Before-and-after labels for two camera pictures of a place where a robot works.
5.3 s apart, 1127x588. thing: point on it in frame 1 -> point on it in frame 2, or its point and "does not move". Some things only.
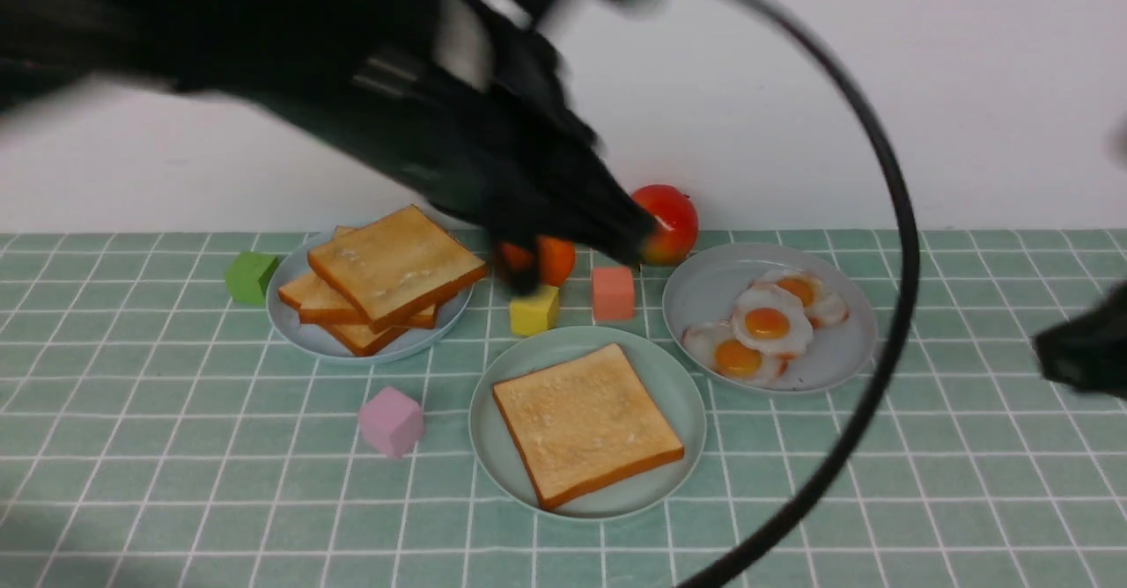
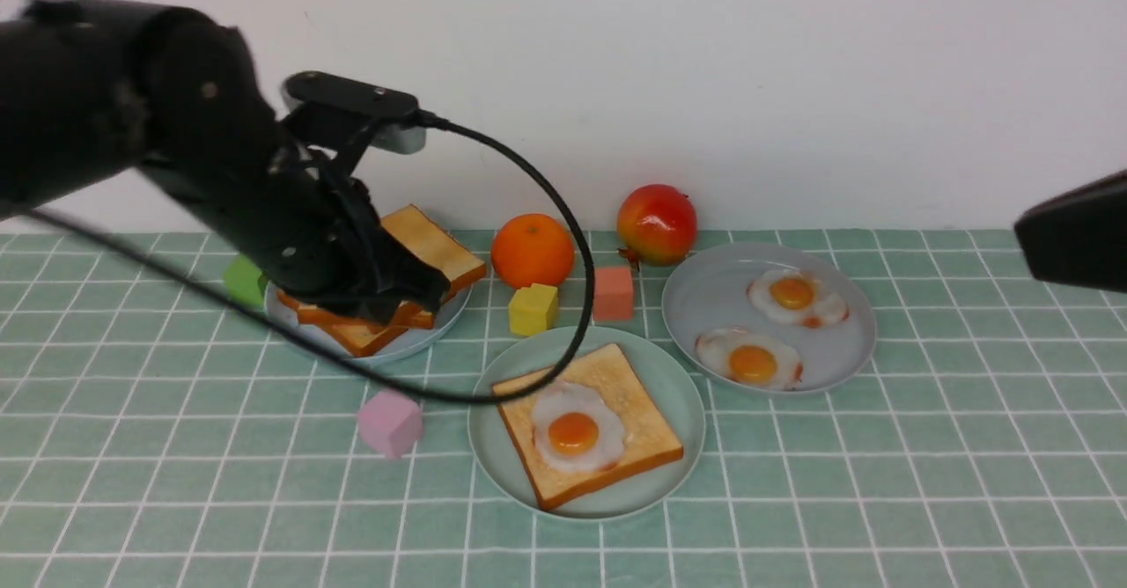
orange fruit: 556,259 does not move
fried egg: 772,319 -> 575,429
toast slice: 361,339 does not move
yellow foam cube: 534,313 does not move
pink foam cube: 392,421 does not move
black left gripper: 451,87 -> 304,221
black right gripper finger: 1088,351 -> 1079,238
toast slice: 584,425 does not move
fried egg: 826,309 does not move
